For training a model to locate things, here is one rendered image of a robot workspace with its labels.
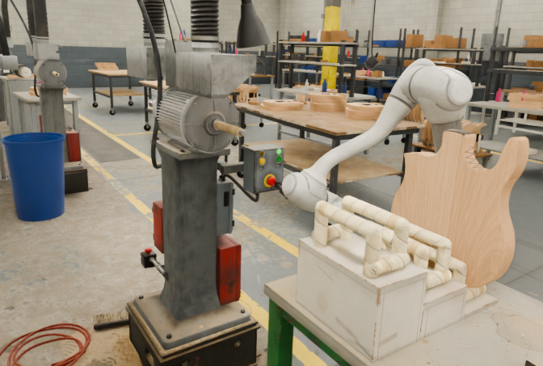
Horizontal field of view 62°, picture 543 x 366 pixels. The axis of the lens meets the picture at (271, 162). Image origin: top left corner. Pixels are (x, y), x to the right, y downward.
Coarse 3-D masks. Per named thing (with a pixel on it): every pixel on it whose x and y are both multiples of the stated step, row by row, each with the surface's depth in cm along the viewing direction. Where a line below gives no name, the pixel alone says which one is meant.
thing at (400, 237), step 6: (396, 228) 96; (402, 228) 95; (408, 228) 96; (396, 234) 96; (402, 234) 96; (408, 234) 97; (396, 240) 97; (402, 240) 96; (396, 246) 97; (402, 246) 96; (396, 252) 97; (402, 252) 97
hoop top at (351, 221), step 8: (320, 208) 104; (328, 208) 102; (336, 208) 101; (328, 216) 102; (336, 216) 100; (344, 216) 98; (352, 216) 97; (344, 224) 98; (352, 224) 95; (360, 224) 94; (368, 224) 93; (360, 232) 94; (368, 232) 92; (376, 232) 91
